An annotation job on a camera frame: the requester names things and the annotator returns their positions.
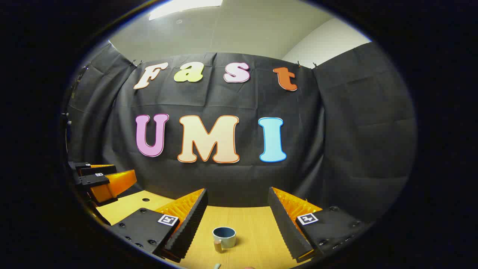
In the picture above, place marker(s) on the black backdrop cloth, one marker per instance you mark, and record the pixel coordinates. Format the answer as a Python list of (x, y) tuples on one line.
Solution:
[(336, 142)]

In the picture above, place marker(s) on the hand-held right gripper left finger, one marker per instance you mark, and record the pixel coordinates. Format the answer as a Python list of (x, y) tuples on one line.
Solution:
[(190, 228)]

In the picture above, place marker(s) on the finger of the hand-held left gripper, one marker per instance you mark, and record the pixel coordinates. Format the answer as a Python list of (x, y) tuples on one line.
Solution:
[(84, 170), (112, 185)]

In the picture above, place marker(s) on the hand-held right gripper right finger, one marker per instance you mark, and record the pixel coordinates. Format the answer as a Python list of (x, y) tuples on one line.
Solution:
[(285, 228)]

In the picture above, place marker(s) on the wooden desktop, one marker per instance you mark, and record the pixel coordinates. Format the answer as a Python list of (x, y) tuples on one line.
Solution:
[(254, 231)]

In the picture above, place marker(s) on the ceiling light panel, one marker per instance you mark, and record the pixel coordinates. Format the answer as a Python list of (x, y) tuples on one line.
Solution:
[(179, 6)]

